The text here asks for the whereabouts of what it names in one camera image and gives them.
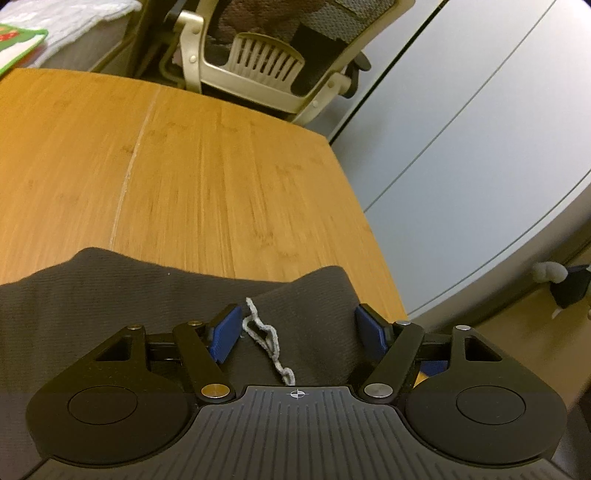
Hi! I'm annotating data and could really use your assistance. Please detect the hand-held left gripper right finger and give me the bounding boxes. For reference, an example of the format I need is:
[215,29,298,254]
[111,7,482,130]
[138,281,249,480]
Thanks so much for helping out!
[355,302,504,404]

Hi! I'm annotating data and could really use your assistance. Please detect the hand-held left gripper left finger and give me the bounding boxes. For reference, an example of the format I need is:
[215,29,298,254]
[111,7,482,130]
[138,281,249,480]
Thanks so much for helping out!
[95,302,244,404]

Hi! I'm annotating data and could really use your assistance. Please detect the white quilted bed cover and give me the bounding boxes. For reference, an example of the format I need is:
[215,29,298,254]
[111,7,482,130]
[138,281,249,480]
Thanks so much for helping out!
[0,0,141,55]

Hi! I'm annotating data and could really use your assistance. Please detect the beige mesh office chair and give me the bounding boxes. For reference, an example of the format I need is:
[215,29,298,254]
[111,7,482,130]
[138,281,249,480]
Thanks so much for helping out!
[134,0,416,126]

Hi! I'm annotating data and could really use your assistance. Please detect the cartoon printed mat green border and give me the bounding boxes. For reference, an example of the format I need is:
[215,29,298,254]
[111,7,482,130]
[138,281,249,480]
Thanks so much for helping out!
[0,21,49,77]

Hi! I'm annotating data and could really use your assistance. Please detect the black and white plush object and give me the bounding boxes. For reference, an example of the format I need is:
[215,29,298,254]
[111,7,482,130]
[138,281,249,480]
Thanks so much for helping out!
[531,261,591,319]

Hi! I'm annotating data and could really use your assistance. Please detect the white wardrobe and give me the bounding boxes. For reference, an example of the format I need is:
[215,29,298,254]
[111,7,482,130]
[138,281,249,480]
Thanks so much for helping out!
[329,0,591,319]

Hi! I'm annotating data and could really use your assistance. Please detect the dark grey pants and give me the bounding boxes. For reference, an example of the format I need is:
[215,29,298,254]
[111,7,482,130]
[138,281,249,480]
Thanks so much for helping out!
[0,247,416,480]

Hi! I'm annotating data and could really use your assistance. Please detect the brown knitted cloth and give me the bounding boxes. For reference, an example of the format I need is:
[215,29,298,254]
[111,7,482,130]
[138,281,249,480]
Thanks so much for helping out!
[217,0,333,47]

